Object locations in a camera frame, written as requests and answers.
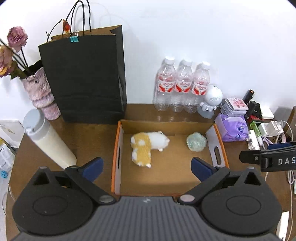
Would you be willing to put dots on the white power adapter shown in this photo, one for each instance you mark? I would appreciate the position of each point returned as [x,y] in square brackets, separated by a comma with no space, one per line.
[273,128]

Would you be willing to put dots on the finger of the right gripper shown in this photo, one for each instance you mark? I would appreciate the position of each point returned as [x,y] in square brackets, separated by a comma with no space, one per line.
[250,156]
[284,146]

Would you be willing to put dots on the left water bottle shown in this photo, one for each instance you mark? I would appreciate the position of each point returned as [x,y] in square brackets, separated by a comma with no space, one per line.
[165,82]

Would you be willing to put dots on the cream thermos bottle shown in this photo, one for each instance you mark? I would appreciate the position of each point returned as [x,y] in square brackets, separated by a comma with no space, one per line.
[40,131]

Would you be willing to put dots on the water bottle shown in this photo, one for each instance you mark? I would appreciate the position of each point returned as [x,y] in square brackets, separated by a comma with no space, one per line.
[165,82]
[184,78]
[201,79]

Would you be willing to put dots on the right water bottle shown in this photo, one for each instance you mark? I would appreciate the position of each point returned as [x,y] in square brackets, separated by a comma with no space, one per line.
[201,79]

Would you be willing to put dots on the purple tissue pack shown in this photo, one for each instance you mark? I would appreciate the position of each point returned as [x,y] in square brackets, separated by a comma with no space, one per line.
[232,129]

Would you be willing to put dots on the white and tan plush toy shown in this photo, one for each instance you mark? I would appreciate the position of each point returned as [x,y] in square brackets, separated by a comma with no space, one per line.
[143,143]

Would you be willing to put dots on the pale green ball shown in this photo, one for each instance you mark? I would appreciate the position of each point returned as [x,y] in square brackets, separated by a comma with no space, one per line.
[196,142]

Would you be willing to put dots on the black paper bag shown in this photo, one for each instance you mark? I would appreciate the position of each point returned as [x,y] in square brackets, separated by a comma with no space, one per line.
[86,73]

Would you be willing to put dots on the pink tin box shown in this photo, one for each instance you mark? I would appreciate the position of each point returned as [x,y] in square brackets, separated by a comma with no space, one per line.
[233,107]

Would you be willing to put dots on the middle water bottle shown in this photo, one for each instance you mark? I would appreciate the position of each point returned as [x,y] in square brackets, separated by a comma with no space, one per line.
[184,78]

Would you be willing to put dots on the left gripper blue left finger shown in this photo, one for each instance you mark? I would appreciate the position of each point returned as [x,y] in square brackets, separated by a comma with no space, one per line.
[92,169]

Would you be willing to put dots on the dried pink flower bouquet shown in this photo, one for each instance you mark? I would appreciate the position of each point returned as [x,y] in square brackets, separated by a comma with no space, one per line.
[13,61]

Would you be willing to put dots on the white round robot figure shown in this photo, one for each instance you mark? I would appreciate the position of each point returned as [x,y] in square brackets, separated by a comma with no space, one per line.
[212,98]

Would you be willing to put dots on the red cardboard box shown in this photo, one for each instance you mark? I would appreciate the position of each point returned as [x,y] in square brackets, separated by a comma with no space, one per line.
[170,173]

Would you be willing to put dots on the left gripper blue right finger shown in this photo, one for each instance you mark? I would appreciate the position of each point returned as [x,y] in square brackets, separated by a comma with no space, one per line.
[201,169]

